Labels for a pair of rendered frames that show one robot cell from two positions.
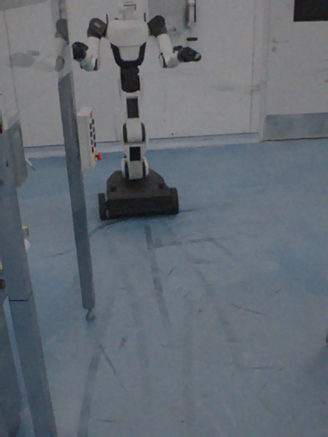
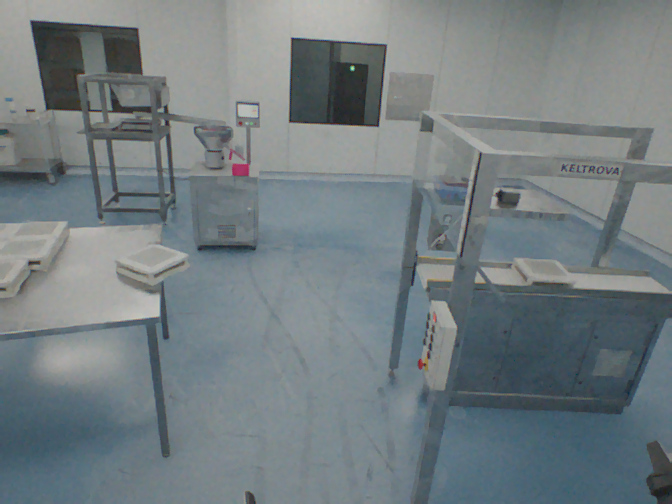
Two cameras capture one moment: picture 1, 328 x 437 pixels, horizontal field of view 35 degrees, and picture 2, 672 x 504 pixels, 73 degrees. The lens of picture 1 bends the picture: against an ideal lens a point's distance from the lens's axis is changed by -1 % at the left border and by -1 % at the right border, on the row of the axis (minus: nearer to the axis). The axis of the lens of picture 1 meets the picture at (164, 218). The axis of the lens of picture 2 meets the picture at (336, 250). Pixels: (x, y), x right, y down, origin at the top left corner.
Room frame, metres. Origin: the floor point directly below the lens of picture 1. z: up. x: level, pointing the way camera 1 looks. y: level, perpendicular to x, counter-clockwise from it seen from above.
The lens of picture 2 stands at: (3.63, -0.11, 1.87)
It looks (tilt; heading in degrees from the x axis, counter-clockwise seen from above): 24 degrees down; 177
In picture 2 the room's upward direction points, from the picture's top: 4 degrees clockwise
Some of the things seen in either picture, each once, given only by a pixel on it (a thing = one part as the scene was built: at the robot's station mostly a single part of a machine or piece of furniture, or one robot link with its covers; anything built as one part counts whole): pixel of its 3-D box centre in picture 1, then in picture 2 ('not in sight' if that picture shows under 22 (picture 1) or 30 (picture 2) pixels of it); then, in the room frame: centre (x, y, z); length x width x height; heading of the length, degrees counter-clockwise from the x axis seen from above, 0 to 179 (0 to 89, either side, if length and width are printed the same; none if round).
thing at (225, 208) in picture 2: not in sight; (227, 205); (-0.76, -0.98, 0.38); 0.63 x 0.57 x 0.76; 96
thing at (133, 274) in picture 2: not in sight; (153, 267); (1.57, -0.89, 0.83); 0.24 x 0.24 x 0.02; 61
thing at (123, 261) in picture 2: not in sight; (152, 258); (1.57, -0.89, 0.88); 0.25 x 0.24 x 0.02; 151
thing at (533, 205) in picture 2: not in sight; (490, 200); (1.47, 0.77, 1.24); 0.62 x 0.38 x 0.04; 88
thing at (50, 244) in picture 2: not in sight; (23, 250); (1.54, -1.53, 0.88); 0.25 x 0.24 x 0.02; 15
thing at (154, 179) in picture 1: (135, 180); not in sight; (3.78, 0.21, 0.19); 0.64 x 0.52 x 0.33; 6
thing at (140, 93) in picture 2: not in sight; (155, 155); (-1.21, -1.80, 0.75); 1.43 x 1.06 x 1.50; 96
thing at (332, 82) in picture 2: not in sight; (337, 84); (-3.46, 0.14, 1.43); 1.38 x 0.01 x 1.16; 96
